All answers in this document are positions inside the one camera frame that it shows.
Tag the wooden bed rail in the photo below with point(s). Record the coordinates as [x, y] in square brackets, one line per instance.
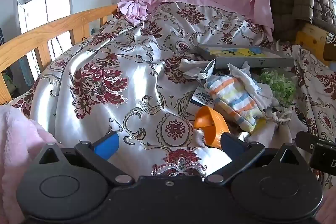
[52, 27]

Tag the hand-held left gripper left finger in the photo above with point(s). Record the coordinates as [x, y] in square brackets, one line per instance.
[106, 147]

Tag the pastel striped cloth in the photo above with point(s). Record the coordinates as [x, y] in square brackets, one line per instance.
[231, 98]

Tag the orange plastic cup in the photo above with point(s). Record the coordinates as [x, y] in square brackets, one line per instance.
[212, 127]

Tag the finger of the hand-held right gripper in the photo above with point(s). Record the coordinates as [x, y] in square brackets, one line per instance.
[304, 140]

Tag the floral satin bedspread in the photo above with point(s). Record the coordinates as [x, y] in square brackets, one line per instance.
[118, 61]

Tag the grey white cloth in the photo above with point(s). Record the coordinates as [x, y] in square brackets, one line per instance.
[197, 69]

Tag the jar of green pieces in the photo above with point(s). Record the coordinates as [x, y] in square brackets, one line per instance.
[281, 87]

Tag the pale wooden bed frame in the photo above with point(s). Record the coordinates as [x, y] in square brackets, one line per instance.
[312, 40]

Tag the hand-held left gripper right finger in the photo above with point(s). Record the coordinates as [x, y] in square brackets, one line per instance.
[229, 142]

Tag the blue white carton box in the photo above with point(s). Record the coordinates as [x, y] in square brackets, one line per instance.
[200, 101]

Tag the bright window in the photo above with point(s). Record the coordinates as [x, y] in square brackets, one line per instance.
[52, 3]

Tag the pink fluffy blanket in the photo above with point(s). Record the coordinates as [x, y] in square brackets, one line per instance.
[15, 148]

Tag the grey cartoon print tray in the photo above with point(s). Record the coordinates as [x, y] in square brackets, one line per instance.
[262, 62]

